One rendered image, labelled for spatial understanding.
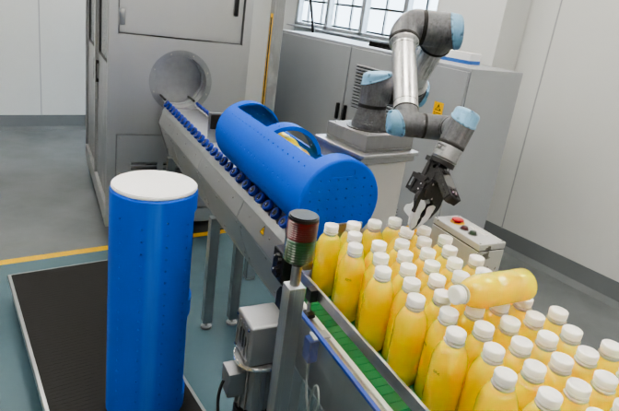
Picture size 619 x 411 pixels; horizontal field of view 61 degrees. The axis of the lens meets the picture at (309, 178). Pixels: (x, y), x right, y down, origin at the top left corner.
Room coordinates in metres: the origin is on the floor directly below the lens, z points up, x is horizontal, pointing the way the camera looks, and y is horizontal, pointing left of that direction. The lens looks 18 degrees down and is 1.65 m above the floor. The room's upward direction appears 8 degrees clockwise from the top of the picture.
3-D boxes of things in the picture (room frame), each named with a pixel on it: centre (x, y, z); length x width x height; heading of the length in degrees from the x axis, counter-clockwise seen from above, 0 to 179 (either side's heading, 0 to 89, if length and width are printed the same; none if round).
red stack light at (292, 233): (0.99, 0.00, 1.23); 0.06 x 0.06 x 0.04
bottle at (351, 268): (1.22, -0.14, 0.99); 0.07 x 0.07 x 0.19
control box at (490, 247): (1.45, -0.48, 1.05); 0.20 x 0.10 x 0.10; 29
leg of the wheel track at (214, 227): (2.38, 0.43, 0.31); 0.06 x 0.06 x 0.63; 29
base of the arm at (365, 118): (2.16, -0.21, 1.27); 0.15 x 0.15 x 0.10
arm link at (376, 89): (2.16, -0.22, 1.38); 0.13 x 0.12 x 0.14; 94
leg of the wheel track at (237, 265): (2.45, 0.31, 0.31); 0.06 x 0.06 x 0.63; 29
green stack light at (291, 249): (0.99, 0.00, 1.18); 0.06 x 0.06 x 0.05
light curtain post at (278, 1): (2.96, 0.29, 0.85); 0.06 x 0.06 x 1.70; 29
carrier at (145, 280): (1.64, 0.51, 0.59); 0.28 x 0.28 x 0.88
